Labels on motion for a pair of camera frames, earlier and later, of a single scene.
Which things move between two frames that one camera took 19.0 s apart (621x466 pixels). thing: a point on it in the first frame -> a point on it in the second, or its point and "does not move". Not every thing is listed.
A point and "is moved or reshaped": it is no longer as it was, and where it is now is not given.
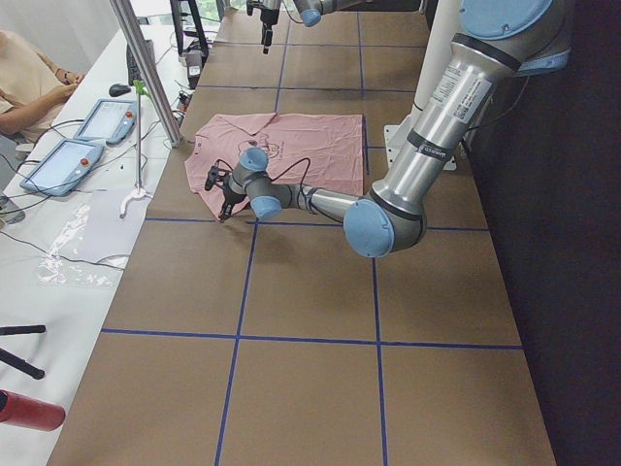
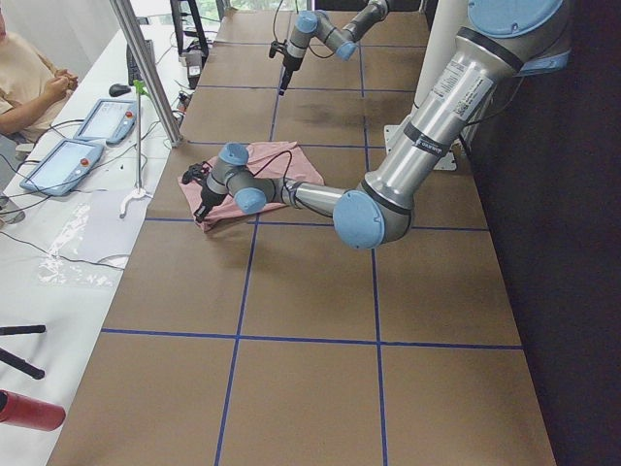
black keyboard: [134, 72] does not move
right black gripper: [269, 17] -> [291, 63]
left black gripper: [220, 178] -> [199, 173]
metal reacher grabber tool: [142, 87] does not move
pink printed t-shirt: [321, 150] is moved or reshaped
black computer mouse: [116, 89] does not move
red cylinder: [22, 411] does not move
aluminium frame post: [131, 28] does not move
